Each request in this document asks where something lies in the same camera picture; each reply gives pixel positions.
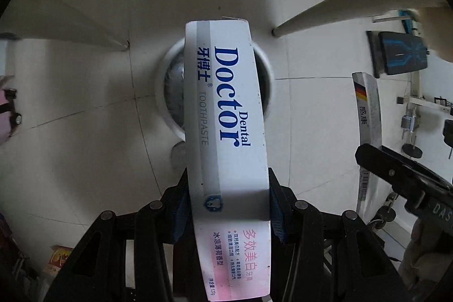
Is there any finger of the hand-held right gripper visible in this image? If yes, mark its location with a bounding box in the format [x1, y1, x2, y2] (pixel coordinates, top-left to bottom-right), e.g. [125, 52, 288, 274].
[355, 144, 453, 191]

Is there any grey slipper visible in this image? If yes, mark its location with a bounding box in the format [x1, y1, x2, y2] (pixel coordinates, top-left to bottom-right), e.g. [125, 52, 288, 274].
[171, 143, 187, 169]

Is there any white toothpaste box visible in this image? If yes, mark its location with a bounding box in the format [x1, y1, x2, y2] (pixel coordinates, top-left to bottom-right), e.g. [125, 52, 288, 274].
[185, 18, 274, 301]

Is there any pink suitcase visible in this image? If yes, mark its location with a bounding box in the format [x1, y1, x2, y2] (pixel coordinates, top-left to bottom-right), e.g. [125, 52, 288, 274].
[0, 76, 24, 144]

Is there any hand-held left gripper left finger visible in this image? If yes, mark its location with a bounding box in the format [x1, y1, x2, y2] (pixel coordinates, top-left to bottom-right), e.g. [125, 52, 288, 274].
[44, 168, 194, 302]

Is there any metal dumbbell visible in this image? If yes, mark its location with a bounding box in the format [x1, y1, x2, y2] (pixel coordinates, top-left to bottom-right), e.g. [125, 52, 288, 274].
[368, 193, 398, 229]

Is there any black blue floor scale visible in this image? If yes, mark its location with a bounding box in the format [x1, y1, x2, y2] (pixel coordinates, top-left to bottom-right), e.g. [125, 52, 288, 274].
[366, 29, 430, 78]

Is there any green white medicine box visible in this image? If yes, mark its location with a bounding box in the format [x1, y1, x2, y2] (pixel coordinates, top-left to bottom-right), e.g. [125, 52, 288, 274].
[352, 72, 383, 218]

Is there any red yellow packet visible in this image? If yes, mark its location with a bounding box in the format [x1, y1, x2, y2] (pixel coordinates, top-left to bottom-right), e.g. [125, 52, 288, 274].
[48, 245, 74, 276]

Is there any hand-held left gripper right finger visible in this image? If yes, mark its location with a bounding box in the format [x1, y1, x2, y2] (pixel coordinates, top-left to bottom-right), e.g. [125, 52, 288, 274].
[267, 168, 413, 302]

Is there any white trash bin black liner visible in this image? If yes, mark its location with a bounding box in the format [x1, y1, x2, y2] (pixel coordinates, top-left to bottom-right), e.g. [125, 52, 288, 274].
[156, 38, 275, 144]

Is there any person's right hand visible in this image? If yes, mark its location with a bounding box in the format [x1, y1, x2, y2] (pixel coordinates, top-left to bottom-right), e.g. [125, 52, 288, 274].
[398, 217, 453, 292]

